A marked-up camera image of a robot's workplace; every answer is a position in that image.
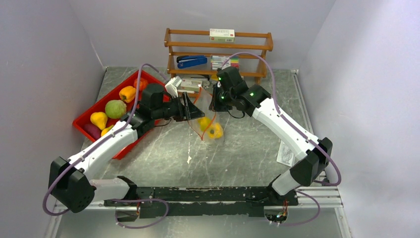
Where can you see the orange red pepper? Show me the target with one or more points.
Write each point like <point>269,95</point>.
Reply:
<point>142,86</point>

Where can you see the clear zip top bag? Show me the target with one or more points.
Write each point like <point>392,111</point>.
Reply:
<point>202,101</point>

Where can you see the yellow pear squash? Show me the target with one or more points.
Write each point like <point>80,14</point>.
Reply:
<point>99,119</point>

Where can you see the blue stapler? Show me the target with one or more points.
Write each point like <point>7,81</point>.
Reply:
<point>190,61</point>

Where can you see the yellow green mango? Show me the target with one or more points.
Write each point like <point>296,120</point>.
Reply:
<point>204,122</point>

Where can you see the purple eggplant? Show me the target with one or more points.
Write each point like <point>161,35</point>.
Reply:
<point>92,130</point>

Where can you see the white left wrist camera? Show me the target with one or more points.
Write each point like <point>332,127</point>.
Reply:
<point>172,86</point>

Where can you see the yellow banana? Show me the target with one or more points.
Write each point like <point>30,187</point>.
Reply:
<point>106,130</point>

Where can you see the pack of coloured markers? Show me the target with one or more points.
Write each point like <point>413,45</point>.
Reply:
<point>223,62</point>

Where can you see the green round cabbage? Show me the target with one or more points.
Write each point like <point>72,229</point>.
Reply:
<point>115,109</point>

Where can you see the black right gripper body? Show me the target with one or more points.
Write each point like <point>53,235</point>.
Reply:
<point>221,101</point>

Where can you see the white staples box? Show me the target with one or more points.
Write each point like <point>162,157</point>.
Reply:
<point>192,85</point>

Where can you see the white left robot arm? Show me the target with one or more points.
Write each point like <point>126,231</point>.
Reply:
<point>71,181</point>

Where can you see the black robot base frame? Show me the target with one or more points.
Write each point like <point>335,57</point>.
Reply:
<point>152,202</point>

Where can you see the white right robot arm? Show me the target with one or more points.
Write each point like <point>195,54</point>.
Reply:
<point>311,152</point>

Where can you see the yellow orange bell pepper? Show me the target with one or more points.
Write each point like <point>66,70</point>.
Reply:
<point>127,94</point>

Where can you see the white box on top shelf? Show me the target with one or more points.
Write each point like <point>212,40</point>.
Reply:
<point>222,35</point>

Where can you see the wooden three-tier shelf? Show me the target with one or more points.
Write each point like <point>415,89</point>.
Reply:
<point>246,51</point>

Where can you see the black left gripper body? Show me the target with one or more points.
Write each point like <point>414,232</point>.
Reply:
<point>173,109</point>

